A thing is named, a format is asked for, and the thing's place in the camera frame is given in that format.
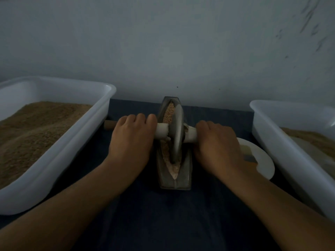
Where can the large brown grain heap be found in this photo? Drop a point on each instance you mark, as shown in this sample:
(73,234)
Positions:
(29,141)
(311,138)

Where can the person's right forearm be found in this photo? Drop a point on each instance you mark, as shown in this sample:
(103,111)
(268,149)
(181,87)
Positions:
(285,214)

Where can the person's left hand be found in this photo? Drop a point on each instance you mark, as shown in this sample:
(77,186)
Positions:
(131,141)

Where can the white plastic tub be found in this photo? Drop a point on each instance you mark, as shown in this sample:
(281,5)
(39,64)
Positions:
(290,159)
(81,138)

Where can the dark blue table cloth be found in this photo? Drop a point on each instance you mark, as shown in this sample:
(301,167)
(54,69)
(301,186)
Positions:
(167,230)

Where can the person's left forearm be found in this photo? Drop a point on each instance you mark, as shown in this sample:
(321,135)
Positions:
(52,219)

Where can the boat-shaped metal grinding trough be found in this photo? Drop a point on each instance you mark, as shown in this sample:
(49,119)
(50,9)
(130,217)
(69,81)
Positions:
(175,181)

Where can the white round plate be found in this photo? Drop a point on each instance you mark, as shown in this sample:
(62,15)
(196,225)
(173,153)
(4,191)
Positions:
(260,159)

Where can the person's right hand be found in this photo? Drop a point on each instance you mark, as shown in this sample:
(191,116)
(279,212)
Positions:
(220,149)

